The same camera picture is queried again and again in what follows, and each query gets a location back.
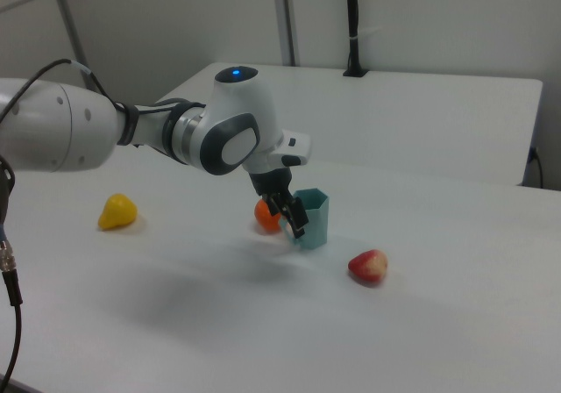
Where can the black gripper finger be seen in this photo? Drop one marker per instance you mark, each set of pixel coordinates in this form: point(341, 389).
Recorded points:
point(273, 206)
point(296, 217)

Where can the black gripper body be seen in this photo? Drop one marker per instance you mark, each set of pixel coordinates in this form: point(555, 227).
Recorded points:
point(271, 182)

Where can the teal faceted mug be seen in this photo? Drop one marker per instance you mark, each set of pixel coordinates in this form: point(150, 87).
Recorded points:
point(316, 226)

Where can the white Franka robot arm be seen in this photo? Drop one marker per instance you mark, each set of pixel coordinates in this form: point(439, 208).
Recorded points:
point(236, 121)

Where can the orange toy fruit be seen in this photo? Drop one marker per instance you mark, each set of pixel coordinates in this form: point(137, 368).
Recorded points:
point(264, 218)

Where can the red toy strawberry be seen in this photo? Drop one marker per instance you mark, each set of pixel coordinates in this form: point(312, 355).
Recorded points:
point(368, 266)

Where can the yellow toy pear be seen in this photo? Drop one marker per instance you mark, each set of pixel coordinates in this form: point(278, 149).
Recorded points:
point(117, 212)

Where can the black pole with base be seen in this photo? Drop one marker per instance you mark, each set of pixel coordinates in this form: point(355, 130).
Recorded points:
point(352, 16)

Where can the grey partition post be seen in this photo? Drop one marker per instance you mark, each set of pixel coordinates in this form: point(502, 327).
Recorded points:
point(70, 16)
point(287, 16)

